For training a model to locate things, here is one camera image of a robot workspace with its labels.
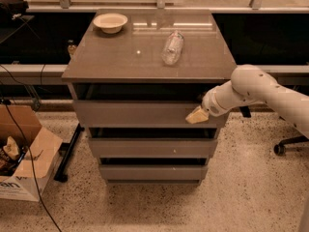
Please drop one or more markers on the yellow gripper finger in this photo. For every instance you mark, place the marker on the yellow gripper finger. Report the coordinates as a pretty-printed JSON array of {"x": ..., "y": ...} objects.
[{"x": 198, "y": 115}]

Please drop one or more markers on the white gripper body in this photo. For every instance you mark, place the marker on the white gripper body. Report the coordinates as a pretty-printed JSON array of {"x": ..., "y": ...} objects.
[{"x": 210, "y": 104}]

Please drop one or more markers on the grey top drawer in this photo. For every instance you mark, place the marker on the grey top drawer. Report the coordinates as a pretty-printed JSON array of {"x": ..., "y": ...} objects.
[{"x": 117, "y": 114}]

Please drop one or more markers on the grey drawer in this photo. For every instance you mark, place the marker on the grey drawer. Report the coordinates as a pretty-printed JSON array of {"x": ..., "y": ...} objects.
[
  {"x": 117, "y": 114},
  {"x": 153, "y": 173},
  {"x": 152, "y": 148}
]

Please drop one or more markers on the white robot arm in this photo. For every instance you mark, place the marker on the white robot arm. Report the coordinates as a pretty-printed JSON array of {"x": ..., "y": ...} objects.
[{"x": 249, "y": 84}]

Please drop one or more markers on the grey drawer cabinet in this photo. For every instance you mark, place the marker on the grey drawer cabinet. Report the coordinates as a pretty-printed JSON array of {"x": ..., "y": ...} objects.
[{"x": 128, "y": 67}]

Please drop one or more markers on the grey middle drawer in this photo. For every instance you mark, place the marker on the grey middle drawer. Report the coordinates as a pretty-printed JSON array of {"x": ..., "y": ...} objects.
[{"x": 152, "y": 148}]

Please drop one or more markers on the grey bottom drawer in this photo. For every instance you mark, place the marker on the grey bottom drawer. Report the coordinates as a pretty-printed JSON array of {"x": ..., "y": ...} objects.
[{"x": 153, "y": 173}]

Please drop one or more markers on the clear plastic water bottle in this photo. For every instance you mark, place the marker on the clear plastic water bottle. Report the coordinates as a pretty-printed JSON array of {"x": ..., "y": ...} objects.
[{"x": 172, "y": 49}]

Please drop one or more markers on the white paper bowl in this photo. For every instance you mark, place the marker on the white paper bowl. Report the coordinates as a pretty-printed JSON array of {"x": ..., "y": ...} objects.
[{"x": 110, "y": 23}]

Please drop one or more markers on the black table leg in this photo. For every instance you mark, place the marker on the black table leg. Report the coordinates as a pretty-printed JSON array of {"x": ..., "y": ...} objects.
[{"x": 66, "y": 150}]

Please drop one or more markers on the small bottle behind cabinet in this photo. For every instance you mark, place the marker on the small bottle behind cabinet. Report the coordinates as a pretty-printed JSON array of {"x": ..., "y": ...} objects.
[{"x": 71, "y": 47}]

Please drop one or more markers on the cardboard box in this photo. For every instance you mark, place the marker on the cardboard box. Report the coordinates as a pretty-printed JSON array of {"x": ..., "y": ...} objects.
[{"x": 31, "y": 176}]

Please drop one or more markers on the snack bags in box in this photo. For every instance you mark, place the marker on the snack bags in box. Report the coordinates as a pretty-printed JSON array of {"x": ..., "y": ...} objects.
[{"x": 11, "y": 156}]

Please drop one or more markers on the black bag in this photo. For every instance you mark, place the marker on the black bag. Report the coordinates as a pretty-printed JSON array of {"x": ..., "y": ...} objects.
[{"x": 9, "y": 9}]

